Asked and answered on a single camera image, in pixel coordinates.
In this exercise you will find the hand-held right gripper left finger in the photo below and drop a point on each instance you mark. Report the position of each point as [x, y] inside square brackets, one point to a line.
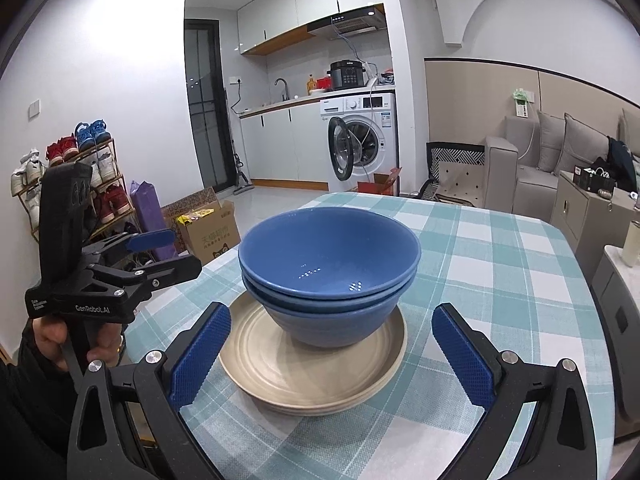
[200, 355]

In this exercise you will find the white light switch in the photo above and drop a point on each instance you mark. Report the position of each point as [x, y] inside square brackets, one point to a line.
[34, 108]

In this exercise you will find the cream round plate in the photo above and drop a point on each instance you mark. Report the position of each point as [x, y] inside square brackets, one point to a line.
[310, 404]
[310, 411]
[250, 350]

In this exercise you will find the person's left hand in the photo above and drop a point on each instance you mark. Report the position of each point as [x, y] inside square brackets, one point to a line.
[47, 335]

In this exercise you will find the yellow bottle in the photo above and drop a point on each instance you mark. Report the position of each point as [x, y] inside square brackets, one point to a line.
[311, 85]

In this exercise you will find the grey sofa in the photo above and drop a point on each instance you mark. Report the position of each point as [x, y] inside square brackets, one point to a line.
[505, 170]

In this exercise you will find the white wall remote holder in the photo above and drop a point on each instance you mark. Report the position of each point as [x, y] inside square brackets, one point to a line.
[522, 109]

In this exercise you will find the white kitchen base cabinets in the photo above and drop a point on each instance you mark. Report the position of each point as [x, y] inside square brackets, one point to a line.
[280, 145]

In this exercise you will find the black kitchen faucet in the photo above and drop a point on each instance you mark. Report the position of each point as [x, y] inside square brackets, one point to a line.
[287, 91]

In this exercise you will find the white wall cabinets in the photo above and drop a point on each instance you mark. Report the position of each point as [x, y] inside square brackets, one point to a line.
[310, 5]

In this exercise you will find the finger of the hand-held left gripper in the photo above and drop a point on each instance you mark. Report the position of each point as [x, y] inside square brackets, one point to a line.
[175, 266]
[150, 240]

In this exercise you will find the purple bag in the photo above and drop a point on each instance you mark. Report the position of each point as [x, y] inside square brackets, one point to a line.
[147, 215]

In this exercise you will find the teal plaid tablecloth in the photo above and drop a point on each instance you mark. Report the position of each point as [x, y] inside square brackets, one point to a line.
[475, 260]

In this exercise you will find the pile of clothes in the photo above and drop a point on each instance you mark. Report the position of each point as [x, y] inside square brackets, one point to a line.
[386, 77]

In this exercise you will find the red container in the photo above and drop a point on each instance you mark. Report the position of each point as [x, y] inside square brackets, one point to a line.
[324, 84]

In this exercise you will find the white marble side table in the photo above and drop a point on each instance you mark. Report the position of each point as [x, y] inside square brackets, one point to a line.
[615, 320]

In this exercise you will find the black box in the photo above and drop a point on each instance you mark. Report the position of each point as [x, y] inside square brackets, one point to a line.
[590, 180]

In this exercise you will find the grey cabinet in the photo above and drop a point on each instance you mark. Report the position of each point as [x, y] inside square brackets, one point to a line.
[575, 215]

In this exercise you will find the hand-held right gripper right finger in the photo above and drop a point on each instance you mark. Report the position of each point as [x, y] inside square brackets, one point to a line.
[465, 360]

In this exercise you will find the shoe rack with shoes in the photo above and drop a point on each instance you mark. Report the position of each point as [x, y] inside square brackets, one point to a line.
[60, 150]

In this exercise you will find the dark jacket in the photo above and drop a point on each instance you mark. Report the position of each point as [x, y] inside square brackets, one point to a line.
[620, 160]

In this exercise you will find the black pressure cooker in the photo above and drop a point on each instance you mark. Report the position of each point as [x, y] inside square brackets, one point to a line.
[347, 76]

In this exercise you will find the red cardboard box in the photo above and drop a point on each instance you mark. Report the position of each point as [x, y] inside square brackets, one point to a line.
[380, 185]

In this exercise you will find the wooden shoe rack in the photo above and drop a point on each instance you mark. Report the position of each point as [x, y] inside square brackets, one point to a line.
[119, 176]

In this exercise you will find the brown patterned cardboard box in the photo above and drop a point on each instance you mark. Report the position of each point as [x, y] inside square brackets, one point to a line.
[192, 199]

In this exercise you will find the cream cup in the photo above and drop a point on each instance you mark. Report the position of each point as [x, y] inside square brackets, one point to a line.
[632, 247]

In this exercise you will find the yellow snack packets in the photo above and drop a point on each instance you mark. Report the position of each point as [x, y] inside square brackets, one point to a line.
[192, 216]

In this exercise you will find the grey cushion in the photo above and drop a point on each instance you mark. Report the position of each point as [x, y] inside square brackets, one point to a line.
[585, 145]
[550, 142]

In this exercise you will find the range hood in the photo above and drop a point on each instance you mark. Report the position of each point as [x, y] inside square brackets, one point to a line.
[350, 22]

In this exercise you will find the person's left forearm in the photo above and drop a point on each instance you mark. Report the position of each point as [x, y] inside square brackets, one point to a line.
[30, 410]

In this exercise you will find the black glass door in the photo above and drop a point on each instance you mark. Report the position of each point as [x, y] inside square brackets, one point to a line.
[205, 110]

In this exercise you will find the white washing machine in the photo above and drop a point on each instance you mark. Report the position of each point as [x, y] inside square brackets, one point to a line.
[370, 110]

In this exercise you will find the stick vacuum cleaner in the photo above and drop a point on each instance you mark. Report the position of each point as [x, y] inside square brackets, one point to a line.
[241, 180]

